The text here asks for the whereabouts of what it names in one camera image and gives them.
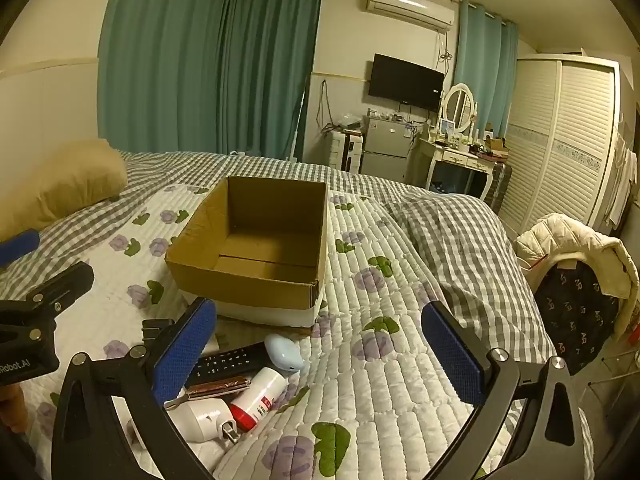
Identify white bottle with red label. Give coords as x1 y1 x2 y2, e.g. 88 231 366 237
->
229 366 289 432

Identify person's left hand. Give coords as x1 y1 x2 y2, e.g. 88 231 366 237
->
0 385 27 433

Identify oval white vanity mirror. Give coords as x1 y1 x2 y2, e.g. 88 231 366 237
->
442 83 477 137

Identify white louvred wardrobe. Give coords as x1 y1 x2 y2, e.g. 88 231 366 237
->
500 52 624 235

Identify cardboard box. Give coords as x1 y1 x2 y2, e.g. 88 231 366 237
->
165 176 329 332

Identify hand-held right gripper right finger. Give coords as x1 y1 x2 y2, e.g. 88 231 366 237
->
421 301 585 480

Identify light blue curtain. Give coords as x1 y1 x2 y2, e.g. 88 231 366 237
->
452 0 519 137

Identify white air conditioner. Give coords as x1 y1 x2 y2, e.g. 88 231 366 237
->
365 0 457 30

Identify grey checked duvet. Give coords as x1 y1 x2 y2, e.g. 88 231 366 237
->
0 150 558 361

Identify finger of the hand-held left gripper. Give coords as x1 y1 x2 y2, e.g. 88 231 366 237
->
0 230 41 268
0 261 96 333

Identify dark suitcase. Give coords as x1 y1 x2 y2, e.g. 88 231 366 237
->
484 160 514 214

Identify cream padded jacket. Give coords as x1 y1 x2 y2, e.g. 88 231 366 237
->
514 212 639 342

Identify white pole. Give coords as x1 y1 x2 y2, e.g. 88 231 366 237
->
292 87 309 162

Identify white drawer cabinet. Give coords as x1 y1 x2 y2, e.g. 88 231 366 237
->
327 130 364 174

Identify brown folding pocket knife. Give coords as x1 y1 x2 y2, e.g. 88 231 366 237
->
165 377 251 410

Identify white dressing table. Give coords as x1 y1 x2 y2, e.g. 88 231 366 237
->
417 135 502 199

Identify dark printed garment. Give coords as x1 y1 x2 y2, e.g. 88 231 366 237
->
535 260 622 376

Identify beige pillow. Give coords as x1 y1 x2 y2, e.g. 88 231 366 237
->
0 139 129 242

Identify white floral quilted mat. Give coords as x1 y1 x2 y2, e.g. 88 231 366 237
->
0 182 596 480

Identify white plug adapter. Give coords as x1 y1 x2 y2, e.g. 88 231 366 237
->
172 397 241 444

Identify light blue oval gadget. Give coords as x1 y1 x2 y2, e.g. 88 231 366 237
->
264 334 306 376

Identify green curtain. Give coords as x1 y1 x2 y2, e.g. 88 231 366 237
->
97 0 326 162

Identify small silver fridge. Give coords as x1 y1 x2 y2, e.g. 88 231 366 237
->
361 114 419 181

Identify hanging white towels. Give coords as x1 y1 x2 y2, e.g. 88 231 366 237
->
602 120 639 232

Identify black wall television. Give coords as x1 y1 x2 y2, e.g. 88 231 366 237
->
369 53 446 111

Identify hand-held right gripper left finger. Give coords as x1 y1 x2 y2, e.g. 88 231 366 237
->
50 297 218 480

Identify black remote control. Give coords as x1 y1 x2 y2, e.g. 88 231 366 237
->
187 342 266 387

